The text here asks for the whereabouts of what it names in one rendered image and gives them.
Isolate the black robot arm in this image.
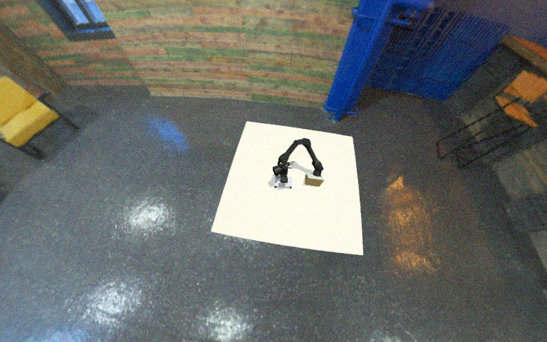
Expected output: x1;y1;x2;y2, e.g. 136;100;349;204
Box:
273;138;324;177

